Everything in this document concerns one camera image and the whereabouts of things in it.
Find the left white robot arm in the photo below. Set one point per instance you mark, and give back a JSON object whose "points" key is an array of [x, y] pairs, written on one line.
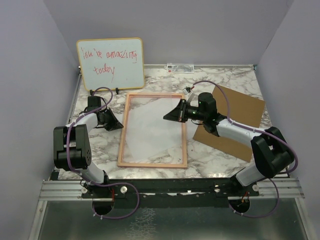
{"points": [[71, 145]]}

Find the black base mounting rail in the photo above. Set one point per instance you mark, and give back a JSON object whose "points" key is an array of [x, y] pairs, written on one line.
{"points": [[169, 193]]}

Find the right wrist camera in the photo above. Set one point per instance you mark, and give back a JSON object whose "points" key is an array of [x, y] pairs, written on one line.
{"points": [[189, 94]]}

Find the brown cardboard backing board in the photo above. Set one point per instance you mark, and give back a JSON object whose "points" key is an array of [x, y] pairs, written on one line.
{"points": [[242, 110]]}

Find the small whiteboard with red writing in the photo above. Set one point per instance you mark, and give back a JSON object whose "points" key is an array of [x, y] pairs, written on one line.
{"points": [[115, 63]]}

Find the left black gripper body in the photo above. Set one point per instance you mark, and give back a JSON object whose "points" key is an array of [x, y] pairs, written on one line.
{"points": [[105, 122]]}

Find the white label strip at wall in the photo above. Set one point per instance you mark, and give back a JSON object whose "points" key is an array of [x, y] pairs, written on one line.
{"points": [[180, 68]]}

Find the clear acrylic glass sheet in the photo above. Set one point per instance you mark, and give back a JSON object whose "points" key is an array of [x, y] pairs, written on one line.
{"points": [[152, 130]]}

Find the aluminium front rail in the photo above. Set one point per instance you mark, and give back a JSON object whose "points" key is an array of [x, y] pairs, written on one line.
{"points": [[71, 190]]}

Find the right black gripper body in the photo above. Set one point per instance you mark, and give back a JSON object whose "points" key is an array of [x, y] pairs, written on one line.
{"points": [[194, 113]]}

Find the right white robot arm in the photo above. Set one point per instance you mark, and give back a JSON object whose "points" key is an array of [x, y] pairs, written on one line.
{"points": [[270, 151]]}

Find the pink wooden photo frame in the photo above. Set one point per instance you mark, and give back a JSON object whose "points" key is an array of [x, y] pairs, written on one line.
{"points": [[159, 95]]}

